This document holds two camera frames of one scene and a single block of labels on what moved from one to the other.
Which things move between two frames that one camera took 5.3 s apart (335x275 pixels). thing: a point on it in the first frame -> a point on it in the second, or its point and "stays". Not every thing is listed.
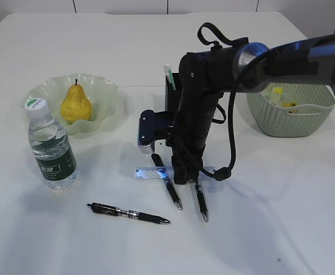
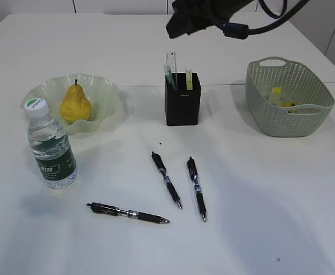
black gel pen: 160,167 stays
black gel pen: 202,202 stays
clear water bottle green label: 50,146 stays
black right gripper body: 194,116 -> 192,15
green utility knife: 168,74 stays
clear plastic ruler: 162,172 -> 171,67
